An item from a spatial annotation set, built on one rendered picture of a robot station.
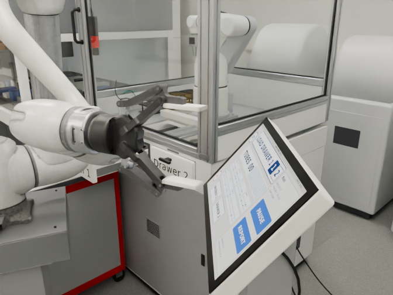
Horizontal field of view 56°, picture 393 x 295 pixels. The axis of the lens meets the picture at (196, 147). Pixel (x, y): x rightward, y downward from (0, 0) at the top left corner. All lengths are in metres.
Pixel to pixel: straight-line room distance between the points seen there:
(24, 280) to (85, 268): 0.75
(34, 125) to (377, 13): 4.11
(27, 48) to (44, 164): 0.48
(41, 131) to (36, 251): 0.60
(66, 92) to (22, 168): 0.43
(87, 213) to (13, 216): 0.71
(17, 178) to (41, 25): 0.49
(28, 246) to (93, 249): 0.89
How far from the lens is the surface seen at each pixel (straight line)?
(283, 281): 1.05
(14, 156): 1.32
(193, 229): 1.69
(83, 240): 2.07
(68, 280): 2.15
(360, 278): 2.57
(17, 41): 1.00
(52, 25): 1.24
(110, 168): 1.70
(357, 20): 4.65
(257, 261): 0.77
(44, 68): 0.98
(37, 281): 1.46
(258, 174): 0.95
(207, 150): 1.47
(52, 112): 0.76
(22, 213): 1.38
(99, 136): 0.69
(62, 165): 1.36
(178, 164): 1.60
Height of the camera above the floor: 1.50
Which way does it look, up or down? 19 degrees down
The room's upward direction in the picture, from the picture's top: straight up
